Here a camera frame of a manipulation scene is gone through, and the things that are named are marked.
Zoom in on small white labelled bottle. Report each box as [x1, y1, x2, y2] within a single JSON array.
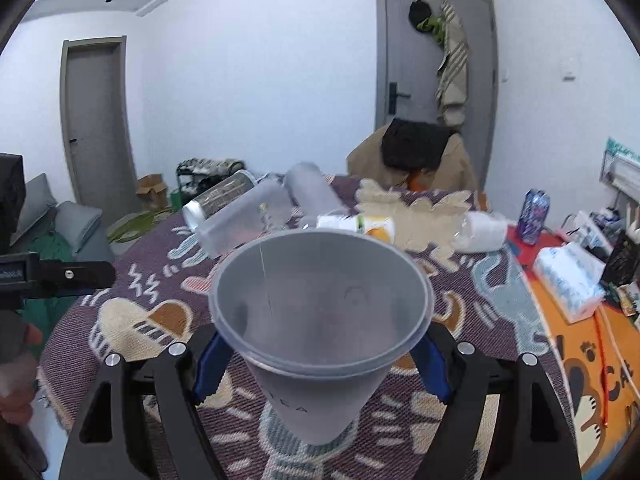
[[316, 214, 397, 247]]

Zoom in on wall poster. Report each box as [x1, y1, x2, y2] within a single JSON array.
[[598, 136, 640, 197]]

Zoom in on silver patterned can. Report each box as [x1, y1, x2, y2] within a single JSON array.
[[182, 170, 258, 229]]

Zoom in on plain grey door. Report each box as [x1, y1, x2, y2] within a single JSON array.
[[60, 36, 139, 207]]

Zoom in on green hanging toy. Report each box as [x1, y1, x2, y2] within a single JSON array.
[[416, 16, 447, 50]]

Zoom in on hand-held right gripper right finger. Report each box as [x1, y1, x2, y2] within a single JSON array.
[[410, 322, 583, 480]]

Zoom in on black hat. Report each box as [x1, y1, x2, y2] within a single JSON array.
[[408, 0, 432, 31]]

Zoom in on red cord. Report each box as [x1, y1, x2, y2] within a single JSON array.
[[591, 304, 609, 428]]

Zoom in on person's left hand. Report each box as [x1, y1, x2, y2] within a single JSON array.
[[0, 310, 46, 426]]

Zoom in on black bag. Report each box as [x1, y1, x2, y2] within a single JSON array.
[[601, 234, 640, 288]]

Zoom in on blue drink carton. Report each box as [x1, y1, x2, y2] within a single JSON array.
[[517, 189, 551, 246]]

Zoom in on black shoe rack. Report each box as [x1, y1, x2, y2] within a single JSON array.
[[175, 158, 246, 197]]

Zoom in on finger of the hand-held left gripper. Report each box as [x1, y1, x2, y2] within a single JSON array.
[[0, 252, 117, 302]]

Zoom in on white blue tissue pack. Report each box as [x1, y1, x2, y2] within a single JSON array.
[[532, 244, 606, 324]]

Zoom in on clear crumpled plastic bottle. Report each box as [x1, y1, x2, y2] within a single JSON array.
[[451, 211, 509, 254]]

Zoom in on cardboard box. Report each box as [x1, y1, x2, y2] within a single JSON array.
[[137, 174, 169, 212]]

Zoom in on striped beige scarf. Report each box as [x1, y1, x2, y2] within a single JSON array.
[[434, 0, 470, 126]]

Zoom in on grey door with handle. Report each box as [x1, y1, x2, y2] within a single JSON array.
[[375, 0, 497, 181]]

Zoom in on frosted grey plastic cup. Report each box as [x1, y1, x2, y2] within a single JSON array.
[[209, 228, 435, 446]]

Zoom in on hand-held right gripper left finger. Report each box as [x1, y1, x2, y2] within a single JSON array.
[[60, 331, 234, 480]]

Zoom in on orange cat print mat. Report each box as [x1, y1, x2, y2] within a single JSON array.
[[505, 225, 640, 480]]

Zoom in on purple printed blanket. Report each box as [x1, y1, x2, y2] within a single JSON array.
[[37, 175, 576, 480]]

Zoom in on black garment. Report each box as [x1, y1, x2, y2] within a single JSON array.
[[380, 118, 453, 171]]

